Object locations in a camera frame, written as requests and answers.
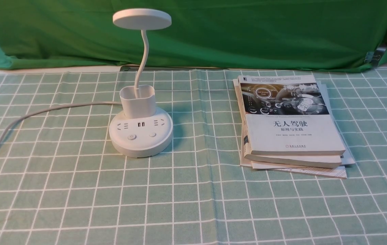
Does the white desk lamp with sockets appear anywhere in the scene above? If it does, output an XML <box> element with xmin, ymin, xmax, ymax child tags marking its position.
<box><xmin>108</xmin><ymin>8</ymin><xmax>173</xmax><ymax>158</ymax></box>

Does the green checkered tablecloth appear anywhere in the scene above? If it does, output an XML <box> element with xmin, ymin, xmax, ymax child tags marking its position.
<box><xmin>0</xmin><ymin>68</ymin><xmax>387</xmax><ymax>245</ymax></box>

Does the white lamp power cable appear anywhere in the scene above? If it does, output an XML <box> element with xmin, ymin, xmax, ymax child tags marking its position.
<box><xmin>0</xmin><ymin>101</ymin><xmax>122</xmax><ymax>167</ymax></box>

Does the top book with car cover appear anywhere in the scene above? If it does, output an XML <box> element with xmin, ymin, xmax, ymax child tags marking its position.
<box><xmin>238</xmin><ymin>75</ymin><xmax>346</xmax><ymax>156</ymax></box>

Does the metal binder clip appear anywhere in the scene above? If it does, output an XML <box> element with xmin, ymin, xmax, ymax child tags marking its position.
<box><xmin>364</xmin><ymin>47</ymin><xmax>386</xmax><ymax>68</ymax></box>

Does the green backdrop cloth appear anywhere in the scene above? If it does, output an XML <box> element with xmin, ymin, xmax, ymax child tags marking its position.
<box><xmin>0</xmin><ymin>0</ymin><xmax>387</xmax><ymax>72</ymax></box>

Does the bottom thin book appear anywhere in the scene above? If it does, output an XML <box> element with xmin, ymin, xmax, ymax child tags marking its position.
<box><xmin>235</xmin><ymin>80</ymin><xmax>356</xmax><ymax>179</ymax></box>

